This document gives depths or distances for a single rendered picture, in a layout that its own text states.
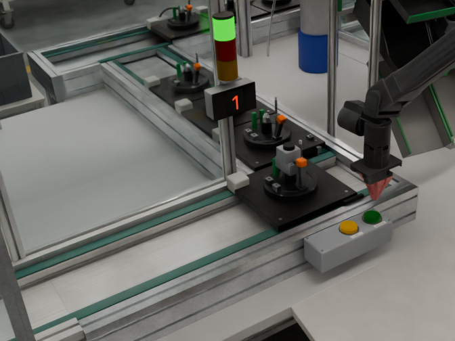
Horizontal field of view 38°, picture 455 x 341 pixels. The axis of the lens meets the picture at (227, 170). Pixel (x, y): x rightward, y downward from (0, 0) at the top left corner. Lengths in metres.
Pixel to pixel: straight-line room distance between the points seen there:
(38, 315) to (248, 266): 0.47
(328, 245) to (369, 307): 0.16
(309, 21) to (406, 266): 1.21
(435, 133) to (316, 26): 0.86
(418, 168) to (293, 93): 0.66
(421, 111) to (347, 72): 0.80
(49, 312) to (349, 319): 0.65
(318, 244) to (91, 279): 0.52
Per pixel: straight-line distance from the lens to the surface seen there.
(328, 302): 1.51
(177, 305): 1.43
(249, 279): 1.50
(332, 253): 1.51
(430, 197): 1.87
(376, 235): 1.58
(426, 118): 1.85
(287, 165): 1.62
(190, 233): 1.64
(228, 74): 1.57
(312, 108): 2.33
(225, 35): 1.53
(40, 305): 1.53
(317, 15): 2.53
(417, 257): 1.66
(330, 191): 1.67
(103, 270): 1.57
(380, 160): 1.48
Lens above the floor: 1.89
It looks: 31 degrees down
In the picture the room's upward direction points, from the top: 5 degrees counter-clockwise
